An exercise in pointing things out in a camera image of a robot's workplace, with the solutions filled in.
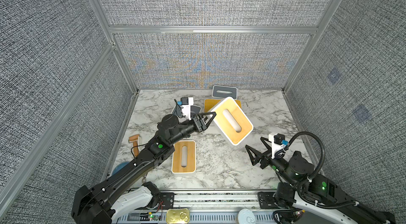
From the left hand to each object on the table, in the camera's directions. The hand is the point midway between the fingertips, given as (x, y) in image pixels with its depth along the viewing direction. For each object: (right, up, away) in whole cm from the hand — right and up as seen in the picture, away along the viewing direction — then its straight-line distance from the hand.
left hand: (216, 114), depth 63 cm
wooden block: (-45, -17, +30) cm, 57 cm away
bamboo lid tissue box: (-16, -26, +23) cm, 38 cm away
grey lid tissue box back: (+10, +13, +52) cm, 55 cm away
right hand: (+16, -11, +2) cm, 20 cm away
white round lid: (+13, -42, +2) cm, 44 cm away
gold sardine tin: (-16, -43, +4) cm, 46 cm away
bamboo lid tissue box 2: (+7, -3, +4) cm, 9 cm away
